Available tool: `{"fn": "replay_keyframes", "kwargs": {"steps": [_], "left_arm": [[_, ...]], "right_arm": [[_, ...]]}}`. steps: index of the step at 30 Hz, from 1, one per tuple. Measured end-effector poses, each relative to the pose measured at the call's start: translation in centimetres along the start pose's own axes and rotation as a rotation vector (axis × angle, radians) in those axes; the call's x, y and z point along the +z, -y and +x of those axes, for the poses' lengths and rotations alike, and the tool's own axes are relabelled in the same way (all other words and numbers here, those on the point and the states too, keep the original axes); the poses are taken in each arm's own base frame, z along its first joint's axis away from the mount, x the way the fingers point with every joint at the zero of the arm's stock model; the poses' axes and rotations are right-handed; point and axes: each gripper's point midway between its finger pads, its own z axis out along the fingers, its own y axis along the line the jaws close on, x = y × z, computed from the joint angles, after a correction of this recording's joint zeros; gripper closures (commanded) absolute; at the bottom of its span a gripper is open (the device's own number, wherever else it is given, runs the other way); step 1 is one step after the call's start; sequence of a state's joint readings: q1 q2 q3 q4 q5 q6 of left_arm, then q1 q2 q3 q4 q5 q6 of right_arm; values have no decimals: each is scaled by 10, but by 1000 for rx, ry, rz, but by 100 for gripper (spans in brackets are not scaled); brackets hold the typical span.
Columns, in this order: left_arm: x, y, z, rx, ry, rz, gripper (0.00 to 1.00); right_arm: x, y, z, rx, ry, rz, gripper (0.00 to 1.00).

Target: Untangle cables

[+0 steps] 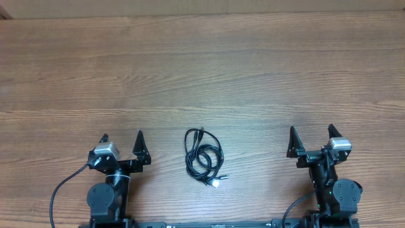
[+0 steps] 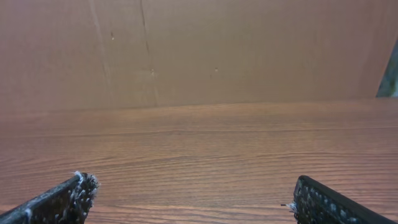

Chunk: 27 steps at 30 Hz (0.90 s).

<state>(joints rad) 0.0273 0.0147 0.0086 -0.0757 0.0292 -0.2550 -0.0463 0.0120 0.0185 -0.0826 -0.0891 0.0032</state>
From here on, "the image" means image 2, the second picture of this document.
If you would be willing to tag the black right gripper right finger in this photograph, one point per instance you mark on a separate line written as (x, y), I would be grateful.
(315, 203)

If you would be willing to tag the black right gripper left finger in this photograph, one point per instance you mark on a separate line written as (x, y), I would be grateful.
(66, 203)

